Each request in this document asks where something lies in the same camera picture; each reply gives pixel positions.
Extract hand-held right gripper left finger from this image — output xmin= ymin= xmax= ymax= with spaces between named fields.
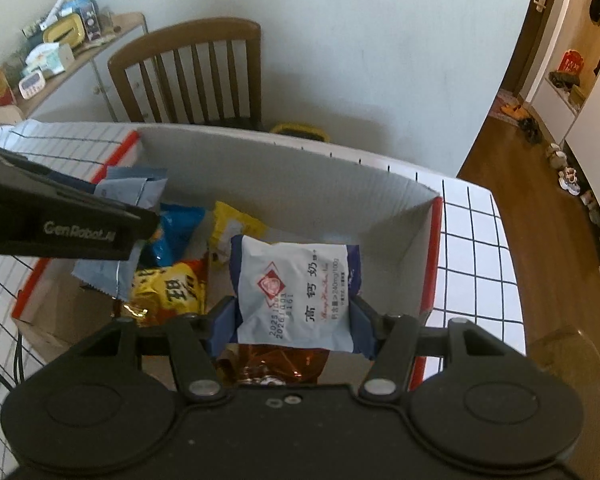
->
xmin=97 ymin=296 xmax=240 ymax=403

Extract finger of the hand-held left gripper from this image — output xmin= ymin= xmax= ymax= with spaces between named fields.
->
xmin=97 ymin=199 xmax=160 ymax=261

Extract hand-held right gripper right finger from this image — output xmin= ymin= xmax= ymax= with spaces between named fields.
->
xmin=349 ymin=294 xmax=527 ymax=403

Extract blue cookie snack packet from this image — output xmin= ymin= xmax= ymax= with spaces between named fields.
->
xmin=140 ymin=203 xmax=206 ymax=269

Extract light blue snack packet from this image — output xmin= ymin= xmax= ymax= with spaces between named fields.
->
xmin=71 ymin=166 xmax=169 ymax=297

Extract orange yellow snack packet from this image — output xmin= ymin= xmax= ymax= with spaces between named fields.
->
xmin=112 ymin=259 xmax=210 ymax=329

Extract brown cookie snack packet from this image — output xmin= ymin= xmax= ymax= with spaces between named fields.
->
xmin=215 ymin=344 xmax=331 ymax=387

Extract white snack packet blue edges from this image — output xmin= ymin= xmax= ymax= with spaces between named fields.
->
xmin=228 ymin=234 xmax=362 ymax=354

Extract red cardboard box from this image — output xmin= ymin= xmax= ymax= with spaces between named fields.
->
xmin=11 ymin=122 xmax=445 ymax=392

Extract white kitchen timer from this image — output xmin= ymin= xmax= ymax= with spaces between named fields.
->
xmin=19 ymin=71 xmax=47 ymax=100

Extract wooden top sideboard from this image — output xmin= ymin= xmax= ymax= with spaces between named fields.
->
xmin=0 ymin=12 xmax=148 ymax=125

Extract wooden slat-back chair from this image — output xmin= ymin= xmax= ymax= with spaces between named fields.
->
xmin=107 ymin=17 xmax=263 ymax=130

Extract yellow black stool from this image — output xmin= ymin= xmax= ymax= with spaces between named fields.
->
xmin=270 ymin=122 xmax=331 ymax=143

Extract yellow green tissue box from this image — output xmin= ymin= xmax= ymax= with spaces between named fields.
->
xmin=42 ymin=14 xmax=87 ymax=44

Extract blue carton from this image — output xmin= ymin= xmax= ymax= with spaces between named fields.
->
xmin=72 ymin=0 xmax=101 ymax=41

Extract white slippers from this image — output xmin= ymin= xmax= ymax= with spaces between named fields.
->
xmin=559 ymin=167 xmax=584 ymax=196

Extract dark shoes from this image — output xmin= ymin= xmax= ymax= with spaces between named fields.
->
xmin=517 ymin=117 xmax=544 ymax=144

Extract patterned doormat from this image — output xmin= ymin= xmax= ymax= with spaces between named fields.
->
xmin=490 ymin=90 xmax=531 ymax=124

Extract red ornament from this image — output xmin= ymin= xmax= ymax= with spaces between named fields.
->
xmin=560 ymin=50 xmax=584 ymax=75

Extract brown wooden door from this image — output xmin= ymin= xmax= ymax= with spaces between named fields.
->
xmin=500 ymin=0 xmax=564 ymax=107

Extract black cable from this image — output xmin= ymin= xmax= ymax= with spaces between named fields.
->
xmin=11 ymin=329 xmax=27 ymax=387

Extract white cabinet black handles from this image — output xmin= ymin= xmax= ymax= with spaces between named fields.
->
xmin=530 ymin=57 xmax=600 ymax=267

